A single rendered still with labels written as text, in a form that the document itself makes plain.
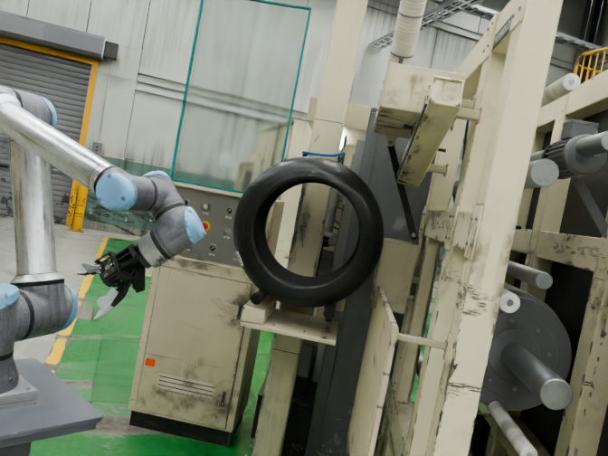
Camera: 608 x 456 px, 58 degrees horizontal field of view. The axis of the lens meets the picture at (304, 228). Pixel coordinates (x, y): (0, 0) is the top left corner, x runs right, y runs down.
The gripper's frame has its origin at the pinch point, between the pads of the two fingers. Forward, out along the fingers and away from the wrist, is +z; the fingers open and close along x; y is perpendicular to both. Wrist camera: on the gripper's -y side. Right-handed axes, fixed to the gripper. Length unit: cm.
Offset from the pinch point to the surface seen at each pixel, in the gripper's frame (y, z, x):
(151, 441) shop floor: -136, 59, 5
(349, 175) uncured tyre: -53, -85, -17
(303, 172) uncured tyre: -48, -71, -25
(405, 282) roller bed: -100, -84, 16
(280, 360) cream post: -113, -20, 12
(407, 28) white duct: -85, -153, -84
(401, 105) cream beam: -23, -107, -12
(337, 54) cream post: -62, -112, -75
